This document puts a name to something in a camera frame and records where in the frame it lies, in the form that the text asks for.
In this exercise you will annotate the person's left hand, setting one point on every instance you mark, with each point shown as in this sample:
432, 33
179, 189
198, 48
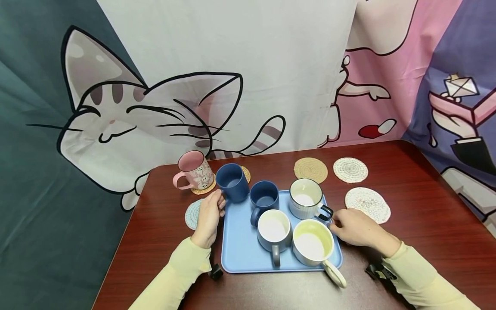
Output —
207, 224

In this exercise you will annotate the person's left fingers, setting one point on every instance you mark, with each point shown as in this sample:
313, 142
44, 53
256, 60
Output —
222, 210

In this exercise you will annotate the white speckled woven round coaster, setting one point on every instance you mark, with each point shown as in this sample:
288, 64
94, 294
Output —
368, 205

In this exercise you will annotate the person's right fingers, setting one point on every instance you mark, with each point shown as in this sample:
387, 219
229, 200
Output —
336, 223

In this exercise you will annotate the tall dark blue mug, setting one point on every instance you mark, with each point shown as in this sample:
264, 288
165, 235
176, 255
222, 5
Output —
231, 184

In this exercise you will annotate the person's left forearm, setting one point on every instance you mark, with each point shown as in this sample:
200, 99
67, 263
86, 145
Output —
174, 280

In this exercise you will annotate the light blue woven round coaster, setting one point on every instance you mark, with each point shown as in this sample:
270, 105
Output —
192, 214

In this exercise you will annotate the person's right forearm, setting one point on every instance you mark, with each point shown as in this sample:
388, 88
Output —
422, 280

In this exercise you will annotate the short dark blue mug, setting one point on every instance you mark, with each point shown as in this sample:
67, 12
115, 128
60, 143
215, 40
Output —
264, 199

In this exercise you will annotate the pink patterned mug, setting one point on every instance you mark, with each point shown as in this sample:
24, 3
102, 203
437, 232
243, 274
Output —
195, 172

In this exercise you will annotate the light blue plastic tray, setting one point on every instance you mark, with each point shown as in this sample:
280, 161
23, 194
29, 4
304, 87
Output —
240, 249

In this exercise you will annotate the cream mug with yellow inside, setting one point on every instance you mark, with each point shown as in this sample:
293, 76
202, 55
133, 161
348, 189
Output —
312, 245

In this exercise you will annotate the person's right hand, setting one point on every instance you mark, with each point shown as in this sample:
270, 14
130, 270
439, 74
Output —
360, 230

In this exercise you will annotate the person's left thumb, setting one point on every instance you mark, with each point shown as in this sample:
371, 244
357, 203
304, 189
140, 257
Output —
217, 196

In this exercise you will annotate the grey-blue mug with white inside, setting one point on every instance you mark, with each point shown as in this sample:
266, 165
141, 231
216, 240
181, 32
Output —
273, 232

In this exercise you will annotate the tan woven round coaster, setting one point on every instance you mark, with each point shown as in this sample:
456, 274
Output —
246, 173
310, 169
204, 189

